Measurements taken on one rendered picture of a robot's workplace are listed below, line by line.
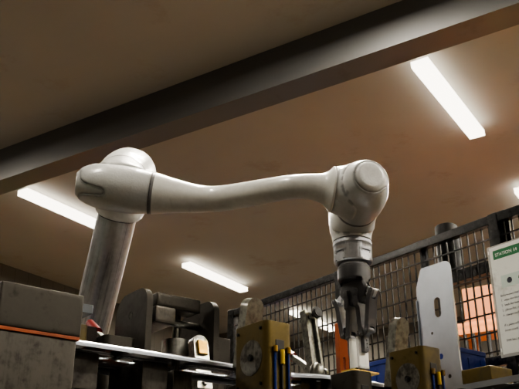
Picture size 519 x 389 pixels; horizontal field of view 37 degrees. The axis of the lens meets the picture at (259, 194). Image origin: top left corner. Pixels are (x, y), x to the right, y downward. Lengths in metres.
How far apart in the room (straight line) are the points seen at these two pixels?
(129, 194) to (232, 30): 3.35
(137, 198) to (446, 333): 0.80
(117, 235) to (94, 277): 0.13
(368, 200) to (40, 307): 0.78
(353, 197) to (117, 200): 0.54
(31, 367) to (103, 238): 0.95
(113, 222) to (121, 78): 3.66
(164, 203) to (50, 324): 0.75
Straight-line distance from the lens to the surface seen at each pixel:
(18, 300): 1.09
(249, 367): 1.31
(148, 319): 1.60
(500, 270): 2.22
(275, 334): 1.30
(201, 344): 1.64
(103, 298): 2.06
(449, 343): 1.93
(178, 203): 1.79
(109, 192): 1.80
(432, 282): 1.99
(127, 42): 5.22
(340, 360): 1.92
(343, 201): 1.65
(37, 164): 6.33
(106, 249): 2.01
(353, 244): 1.77
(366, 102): 5.86
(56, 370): 1.10
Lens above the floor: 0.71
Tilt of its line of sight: 24 degrees up
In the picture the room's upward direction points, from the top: straight up
